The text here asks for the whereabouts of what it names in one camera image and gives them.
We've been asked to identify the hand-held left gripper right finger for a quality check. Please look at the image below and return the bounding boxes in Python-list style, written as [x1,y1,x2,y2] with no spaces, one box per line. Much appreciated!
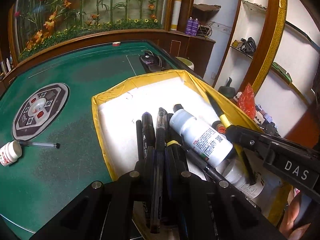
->
[165,145,285,240]

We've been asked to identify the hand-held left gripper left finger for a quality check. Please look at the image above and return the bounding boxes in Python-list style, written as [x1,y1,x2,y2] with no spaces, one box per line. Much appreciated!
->
[30,146,155,240]

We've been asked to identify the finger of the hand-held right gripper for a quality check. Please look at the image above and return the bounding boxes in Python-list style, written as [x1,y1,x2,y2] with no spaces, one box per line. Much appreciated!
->
[261,132,320,156]
[226,124,275,156]

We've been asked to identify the thin black pen white print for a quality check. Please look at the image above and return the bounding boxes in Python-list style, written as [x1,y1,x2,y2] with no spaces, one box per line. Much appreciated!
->
[136,119,153,230]

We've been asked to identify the black marker purple ends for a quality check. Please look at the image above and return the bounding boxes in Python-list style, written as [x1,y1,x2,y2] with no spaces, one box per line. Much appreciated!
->
[141,112,156,160]

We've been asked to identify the clear black gel pen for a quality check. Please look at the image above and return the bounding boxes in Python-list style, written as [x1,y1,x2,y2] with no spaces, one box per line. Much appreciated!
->
[149,107,167,233]

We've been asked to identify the yellow pen black tip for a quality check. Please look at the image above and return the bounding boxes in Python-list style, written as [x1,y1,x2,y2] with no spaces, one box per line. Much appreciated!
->
[205,91,257,186]

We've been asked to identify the black tape roll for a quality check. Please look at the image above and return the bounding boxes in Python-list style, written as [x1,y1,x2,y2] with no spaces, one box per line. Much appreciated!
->
[211,120,229,137]

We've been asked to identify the white bottle with text label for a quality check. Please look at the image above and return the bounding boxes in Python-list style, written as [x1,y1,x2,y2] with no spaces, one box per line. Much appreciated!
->
[221,159,267,199]

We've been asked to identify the long black pen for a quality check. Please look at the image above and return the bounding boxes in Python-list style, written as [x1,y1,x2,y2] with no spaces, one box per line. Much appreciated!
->
[184,146,262,213]

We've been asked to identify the white bottle with black cap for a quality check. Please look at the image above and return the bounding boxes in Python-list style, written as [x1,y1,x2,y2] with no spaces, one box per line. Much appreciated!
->
[169,103,236,168]

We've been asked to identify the white tray yellow tape rim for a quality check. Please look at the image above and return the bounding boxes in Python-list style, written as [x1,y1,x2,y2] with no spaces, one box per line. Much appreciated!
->
[91,69,295,240]

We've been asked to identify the person's right hand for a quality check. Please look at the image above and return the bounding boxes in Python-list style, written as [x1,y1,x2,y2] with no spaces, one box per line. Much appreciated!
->
[278,191,313,235]

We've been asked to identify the small cluttered gadgets pile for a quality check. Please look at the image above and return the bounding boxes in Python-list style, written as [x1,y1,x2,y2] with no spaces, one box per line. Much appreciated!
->
[254,105,278,135]

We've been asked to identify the red plastic bag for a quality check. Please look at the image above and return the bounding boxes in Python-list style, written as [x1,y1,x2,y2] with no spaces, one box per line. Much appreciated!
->
[237,84,256,119]

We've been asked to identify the green tray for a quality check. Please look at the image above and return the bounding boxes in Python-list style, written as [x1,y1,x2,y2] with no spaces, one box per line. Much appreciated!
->
[272,62,293,83]

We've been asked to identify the black crumpled bag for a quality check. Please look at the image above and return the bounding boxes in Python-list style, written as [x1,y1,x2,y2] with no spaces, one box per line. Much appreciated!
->
[240,37,257,54]

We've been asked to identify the white round bin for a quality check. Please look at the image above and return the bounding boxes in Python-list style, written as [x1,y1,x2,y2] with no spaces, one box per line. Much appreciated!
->
[175,57,195,71]

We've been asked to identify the curved wooden counter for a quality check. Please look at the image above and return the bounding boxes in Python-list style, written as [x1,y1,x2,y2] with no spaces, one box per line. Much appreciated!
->
[0,29,216,95]

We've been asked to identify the clear syringe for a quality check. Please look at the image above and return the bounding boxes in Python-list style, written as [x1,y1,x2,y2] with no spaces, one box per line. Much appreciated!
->
[19,141,61,149]

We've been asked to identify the grey mahjong table control panel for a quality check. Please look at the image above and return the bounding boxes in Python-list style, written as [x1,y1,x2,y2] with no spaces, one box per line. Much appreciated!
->
[12,83,69,140]

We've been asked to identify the small white jar red label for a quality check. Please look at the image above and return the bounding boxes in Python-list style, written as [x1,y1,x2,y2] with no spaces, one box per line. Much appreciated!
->
[0,141,22,167]

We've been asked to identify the white yellow striped pillar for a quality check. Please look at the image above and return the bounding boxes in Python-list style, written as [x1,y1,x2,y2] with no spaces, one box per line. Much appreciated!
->
[170,0,186,32]

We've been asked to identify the artificial flower bamboo display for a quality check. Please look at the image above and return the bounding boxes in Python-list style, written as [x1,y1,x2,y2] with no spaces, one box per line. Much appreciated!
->
[10,0,172,60]

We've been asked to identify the small glass wall shelf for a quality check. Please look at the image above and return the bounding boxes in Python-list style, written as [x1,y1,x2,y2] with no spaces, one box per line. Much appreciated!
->
[241,0,268,12]
[230,45,253,59]

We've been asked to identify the black wire rack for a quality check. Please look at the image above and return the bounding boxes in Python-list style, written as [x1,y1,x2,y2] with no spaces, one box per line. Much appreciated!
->
[197,24,213,38]

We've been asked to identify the wooden arch frame gold trim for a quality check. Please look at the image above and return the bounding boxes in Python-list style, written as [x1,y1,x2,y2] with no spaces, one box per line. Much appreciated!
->
[250,0,288,90]

